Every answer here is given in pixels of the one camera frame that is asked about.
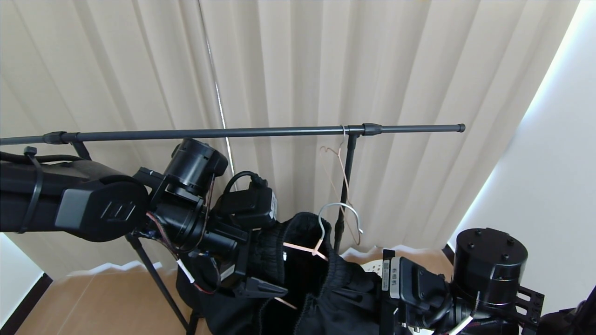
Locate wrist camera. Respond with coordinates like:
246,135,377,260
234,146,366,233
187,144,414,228
215,171,279,229
398,256,456,328

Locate black clothes rack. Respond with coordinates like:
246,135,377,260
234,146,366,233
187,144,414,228
0,123,466,335

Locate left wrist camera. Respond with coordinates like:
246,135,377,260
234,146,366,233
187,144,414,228
215,171,279,229

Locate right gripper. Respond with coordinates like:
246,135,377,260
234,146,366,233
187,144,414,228
378,249,406,335

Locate black shorts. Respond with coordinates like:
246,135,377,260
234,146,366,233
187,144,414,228
176,212,401,335

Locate pink clothes hanger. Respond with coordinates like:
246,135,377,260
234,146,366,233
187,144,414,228
274,202,364,311
320,126,362,246

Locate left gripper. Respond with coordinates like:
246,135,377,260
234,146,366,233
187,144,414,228
205,226,289,299

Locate beige curtain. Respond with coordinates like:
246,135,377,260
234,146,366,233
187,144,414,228
0,0,580,280

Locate black cable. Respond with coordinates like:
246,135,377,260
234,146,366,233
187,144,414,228
0,150,84,164

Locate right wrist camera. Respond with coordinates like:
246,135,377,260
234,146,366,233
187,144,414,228
398,256,456,328

